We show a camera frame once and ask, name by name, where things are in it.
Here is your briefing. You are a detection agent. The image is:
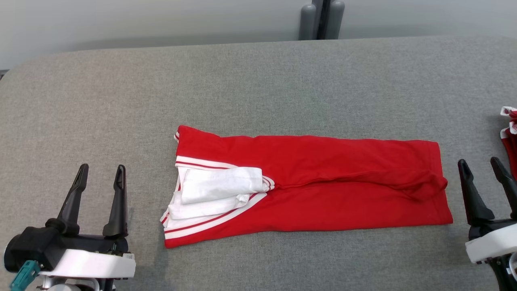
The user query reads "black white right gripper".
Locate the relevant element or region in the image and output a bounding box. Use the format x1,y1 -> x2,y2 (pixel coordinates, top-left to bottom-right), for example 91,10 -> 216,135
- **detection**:
458,157 -> 517,264

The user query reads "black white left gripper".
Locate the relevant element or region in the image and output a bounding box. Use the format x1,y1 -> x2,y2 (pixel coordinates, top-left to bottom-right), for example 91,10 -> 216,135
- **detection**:
40,163 -> 137,280

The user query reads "red and white t-shirt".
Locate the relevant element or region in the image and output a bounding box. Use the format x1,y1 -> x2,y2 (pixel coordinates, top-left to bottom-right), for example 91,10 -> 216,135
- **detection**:
160,125 -> 454,249

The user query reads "crumpled red white garment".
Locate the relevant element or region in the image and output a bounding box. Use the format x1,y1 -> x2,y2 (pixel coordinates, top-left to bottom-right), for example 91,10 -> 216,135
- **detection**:
500,106 -> 517,180

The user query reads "teal cable connector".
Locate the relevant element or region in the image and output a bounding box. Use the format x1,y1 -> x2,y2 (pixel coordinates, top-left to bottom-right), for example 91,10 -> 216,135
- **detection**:
10,260 -> 41,291

